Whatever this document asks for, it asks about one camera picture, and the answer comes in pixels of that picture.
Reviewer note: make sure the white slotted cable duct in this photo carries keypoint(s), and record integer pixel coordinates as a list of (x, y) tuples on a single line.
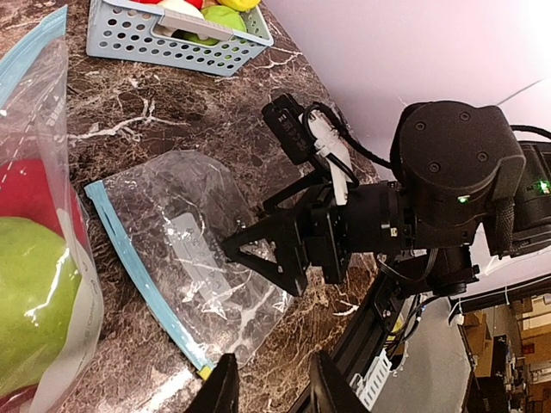
[(368, 387)]

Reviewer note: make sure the light blue plastic basket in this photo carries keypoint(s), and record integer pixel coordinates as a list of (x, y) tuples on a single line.
[(146, 33)]

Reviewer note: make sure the green pear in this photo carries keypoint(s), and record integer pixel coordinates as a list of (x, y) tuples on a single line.
[(39, 283)]

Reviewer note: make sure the white garlic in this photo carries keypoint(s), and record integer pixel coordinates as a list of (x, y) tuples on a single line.
[(181, 6)]

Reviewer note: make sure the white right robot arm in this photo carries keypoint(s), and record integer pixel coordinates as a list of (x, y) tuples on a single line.
[(456, 169)]

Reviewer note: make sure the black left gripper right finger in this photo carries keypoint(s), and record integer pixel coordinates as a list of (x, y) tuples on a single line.
[(329, 391)]

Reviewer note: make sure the black front table rail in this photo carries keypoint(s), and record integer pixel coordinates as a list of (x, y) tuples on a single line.
[(367, 332)]

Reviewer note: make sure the clear zip bag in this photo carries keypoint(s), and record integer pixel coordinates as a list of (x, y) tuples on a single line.
[(166, 219), (33, 126)]

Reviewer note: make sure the red wrinkled fruit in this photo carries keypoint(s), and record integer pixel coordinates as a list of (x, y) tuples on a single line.
[(29, 205)]

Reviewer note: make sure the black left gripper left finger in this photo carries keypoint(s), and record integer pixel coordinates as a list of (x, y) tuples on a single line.
[(220, 392)]

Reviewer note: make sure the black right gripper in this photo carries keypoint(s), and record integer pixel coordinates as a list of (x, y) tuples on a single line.
[(322, 231)]

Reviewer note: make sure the green lime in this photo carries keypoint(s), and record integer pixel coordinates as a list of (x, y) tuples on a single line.
[(219, 14)]

